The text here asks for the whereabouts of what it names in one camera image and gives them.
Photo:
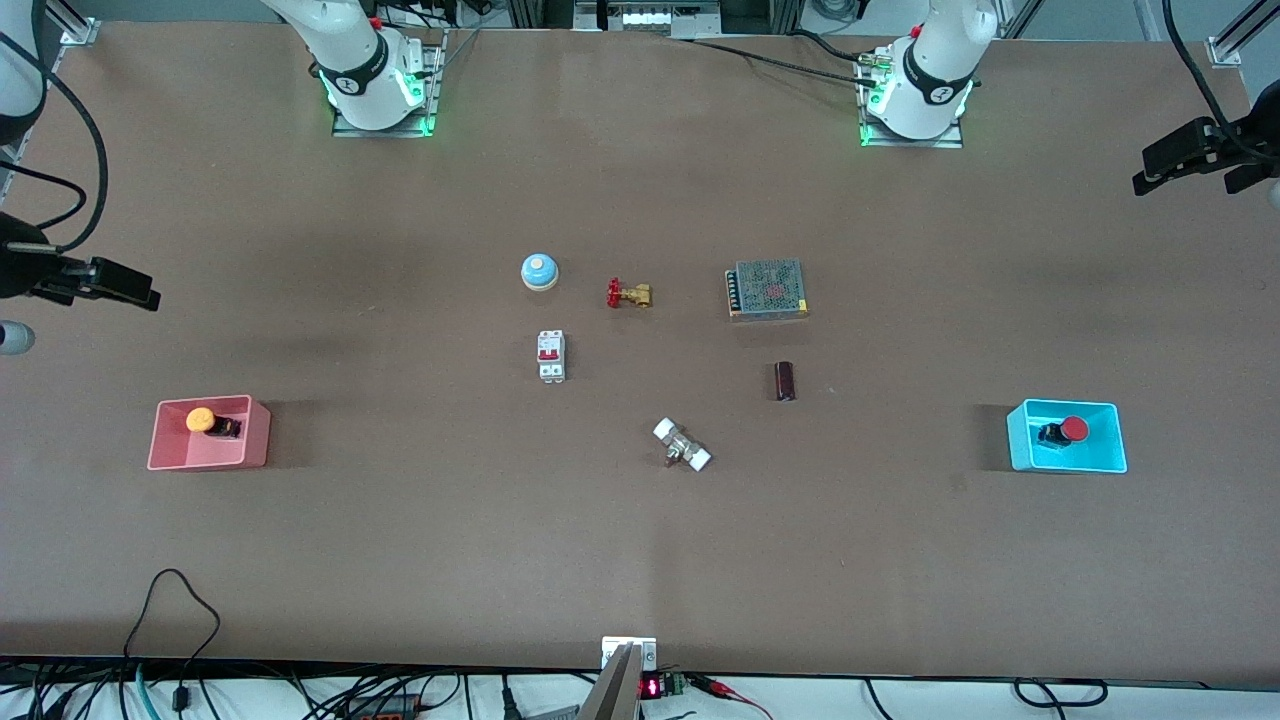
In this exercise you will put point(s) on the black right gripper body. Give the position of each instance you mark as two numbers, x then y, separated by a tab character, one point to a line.
22	270

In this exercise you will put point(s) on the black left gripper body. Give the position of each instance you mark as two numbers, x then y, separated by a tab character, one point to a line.
1243	141

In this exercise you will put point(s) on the yellow push button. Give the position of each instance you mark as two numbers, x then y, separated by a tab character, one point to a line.
200	419

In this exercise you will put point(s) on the red push button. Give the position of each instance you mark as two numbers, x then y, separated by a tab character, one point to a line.
1075	429

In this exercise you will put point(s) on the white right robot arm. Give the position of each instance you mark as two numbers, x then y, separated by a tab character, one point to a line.
358	55

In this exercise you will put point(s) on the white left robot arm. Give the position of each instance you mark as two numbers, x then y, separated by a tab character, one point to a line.
935	60

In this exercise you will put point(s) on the pink plastic box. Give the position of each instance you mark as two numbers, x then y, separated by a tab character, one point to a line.
170	445

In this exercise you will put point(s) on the cyan plastic box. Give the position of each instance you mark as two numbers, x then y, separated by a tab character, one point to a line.
1100	450

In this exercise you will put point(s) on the blue and white bell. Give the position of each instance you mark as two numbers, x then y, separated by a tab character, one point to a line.
539	271

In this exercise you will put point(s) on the white circuit breaker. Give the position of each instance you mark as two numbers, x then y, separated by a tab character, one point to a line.
551	356

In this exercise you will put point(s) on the metal mesh power supply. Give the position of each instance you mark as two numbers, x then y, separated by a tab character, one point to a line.
768	288

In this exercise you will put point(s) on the dark brown cylindrical capacitor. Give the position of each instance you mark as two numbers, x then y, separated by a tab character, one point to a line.
785	381

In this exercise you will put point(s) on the white power strip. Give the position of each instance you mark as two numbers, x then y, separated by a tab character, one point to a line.
648	18

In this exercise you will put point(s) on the metal fitting with white ends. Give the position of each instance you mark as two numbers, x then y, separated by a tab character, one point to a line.
682	445

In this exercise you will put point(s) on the red LED display module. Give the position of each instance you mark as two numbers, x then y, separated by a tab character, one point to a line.
655	687

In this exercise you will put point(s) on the red clip lead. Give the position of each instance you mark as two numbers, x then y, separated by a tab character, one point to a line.
730	690

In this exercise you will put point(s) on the aluminium frame profile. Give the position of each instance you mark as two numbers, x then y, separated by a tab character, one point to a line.
1240	35
75	25

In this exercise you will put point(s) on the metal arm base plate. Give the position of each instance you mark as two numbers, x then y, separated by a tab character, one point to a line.
432	95
910	142

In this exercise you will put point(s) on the silver camera mount bracket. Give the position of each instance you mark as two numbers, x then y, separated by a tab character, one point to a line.
628	655

